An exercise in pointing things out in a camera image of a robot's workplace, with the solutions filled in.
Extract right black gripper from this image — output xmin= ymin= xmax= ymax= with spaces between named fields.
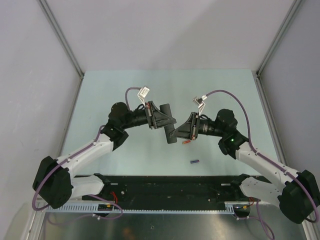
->
xmin=170 ymin=112 xmax=225 ymax=140

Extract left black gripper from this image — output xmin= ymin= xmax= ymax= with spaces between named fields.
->
xmin=121 ymin=101 xmax=176 ymax=130

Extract black remote control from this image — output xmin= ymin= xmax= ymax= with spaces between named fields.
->
xmin=159 ymin=103 xmax=177 ymax=144

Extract blue purple battery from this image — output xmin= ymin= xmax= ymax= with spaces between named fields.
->
xmin=190 ymin=159 xmax=200 ymax=164

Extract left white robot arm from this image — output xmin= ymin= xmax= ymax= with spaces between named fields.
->
xmin=32 ymin=101 xmax=177 ymax=210

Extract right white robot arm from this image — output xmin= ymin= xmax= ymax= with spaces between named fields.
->
xmin=170 ymin=109 xmax=320 ymax=224

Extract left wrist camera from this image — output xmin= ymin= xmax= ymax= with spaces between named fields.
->
xmin=137 ymin=86 xmax=150 ymax=106

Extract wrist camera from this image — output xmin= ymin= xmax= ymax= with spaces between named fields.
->
xmin=137 ymin=86 xmax=150 ymax=106
xmin=192 ymin=95 xmax=207 ymax=116

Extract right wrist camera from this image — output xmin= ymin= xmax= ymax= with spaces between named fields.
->
xmin=192 ymin=95 xmax=207 ymax=116

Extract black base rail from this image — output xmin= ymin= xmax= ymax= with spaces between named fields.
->
xmin=97 ymin=175 xmax=252 ymax=210

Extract right aluminium frame post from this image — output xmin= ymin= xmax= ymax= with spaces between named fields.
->
xmin=256 ymin=0 xmax=305 ymax=76

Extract aluminium frame post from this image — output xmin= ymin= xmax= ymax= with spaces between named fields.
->
xmin=256 ymin=0 xmax=305 ymax=76
xmin=36 ymin=0 xmax=84 ymax=80

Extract white slotted cable duct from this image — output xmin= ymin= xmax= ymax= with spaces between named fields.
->
xmin=45 ymin=202 xmax=240 ymax=215

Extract left aluminium frame post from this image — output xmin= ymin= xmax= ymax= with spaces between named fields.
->
xmin=36 ymin=0 xmax=84 ymax=80

